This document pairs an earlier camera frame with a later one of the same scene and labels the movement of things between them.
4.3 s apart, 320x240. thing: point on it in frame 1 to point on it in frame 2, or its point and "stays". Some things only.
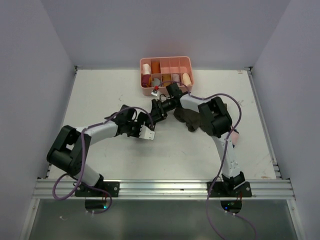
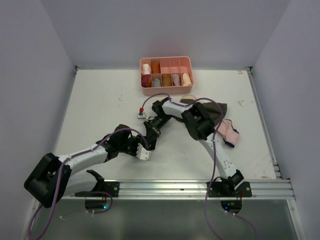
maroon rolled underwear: x=146 y=80 stays
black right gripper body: x=168 y=105 to x=159 y=121
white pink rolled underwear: x=146 y=69 stays
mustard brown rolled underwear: x=166 y=77 stays
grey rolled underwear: x=156 y=82 stays
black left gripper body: x=133 y=129 to x=131 y=145
